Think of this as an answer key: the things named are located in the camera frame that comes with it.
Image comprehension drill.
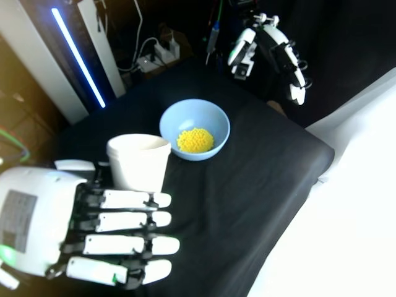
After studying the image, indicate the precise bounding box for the white cable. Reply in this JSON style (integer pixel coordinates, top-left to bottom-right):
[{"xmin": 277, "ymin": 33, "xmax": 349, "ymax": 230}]
[{"xmin": 117, "ymin": 0, "xmax": 161, "ymax": 74}]

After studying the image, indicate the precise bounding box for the black tablecloth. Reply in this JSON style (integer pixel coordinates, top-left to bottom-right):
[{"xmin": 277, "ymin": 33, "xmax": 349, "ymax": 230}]
[{"xmin": 52, "ymin": 57, "xmax": 337, "ymax": 297}]

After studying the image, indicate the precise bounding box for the white paper cup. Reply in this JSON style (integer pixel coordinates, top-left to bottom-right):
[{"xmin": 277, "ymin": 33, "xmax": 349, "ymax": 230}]
[{"xmin": 106, "ymin": 133, "xmax": 172, "ymax": 193}]

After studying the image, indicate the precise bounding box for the white power strip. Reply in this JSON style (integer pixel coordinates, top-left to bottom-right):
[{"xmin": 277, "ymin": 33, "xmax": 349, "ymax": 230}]
[{"xmin": 153, "ymin": 35, "xmax": 181, "ymax": 62}]

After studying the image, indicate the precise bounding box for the light blue bowl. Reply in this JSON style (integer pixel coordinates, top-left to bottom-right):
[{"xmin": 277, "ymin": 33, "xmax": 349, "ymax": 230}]
[{"xmin": 159, "ymin": 98, "xmax": 231, "ymax": 161}]

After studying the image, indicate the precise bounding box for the white column with blue light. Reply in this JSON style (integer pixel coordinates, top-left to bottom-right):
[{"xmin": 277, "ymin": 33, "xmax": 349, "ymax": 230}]
[{"xmin": 0, "ymin": 0, "xmax": 126, "ymax": 125}]

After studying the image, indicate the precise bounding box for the white adapter box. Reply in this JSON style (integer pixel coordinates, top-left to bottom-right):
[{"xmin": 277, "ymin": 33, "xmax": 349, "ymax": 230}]
[{"xmin": 137, "ymin": 55, "xmax": 163, "ymax": 74}]

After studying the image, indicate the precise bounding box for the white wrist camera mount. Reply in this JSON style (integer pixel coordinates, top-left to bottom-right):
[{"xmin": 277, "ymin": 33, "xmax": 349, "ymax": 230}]
[{"xmin": 232, "ymin": 58, "xmax": 255, "ymax": 81}]

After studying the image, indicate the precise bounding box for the white sheet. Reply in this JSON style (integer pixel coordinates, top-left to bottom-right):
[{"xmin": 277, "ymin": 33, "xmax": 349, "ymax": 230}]
[{"xmin": 247, "ymin": 66, "xmax": 396, "ymax": 297}]

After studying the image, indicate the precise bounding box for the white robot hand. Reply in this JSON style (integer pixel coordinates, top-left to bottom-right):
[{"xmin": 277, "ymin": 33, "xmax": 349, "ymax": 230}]
[
  {"xmin": 0, "ymin": 159, "xmax": 181, "ymax": 290},
  {"xmin": 227, "ymin": 24, "xmax": 312, "ymax": 106}
]

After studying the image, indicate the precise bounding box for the white hanging cable connector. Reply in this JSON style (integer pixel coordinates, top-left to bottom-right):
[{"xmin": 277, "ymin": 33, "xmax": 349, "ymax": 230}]
[{"xmin": 204, "ymin": 0, "xmax": 224, "ymax": 66}]

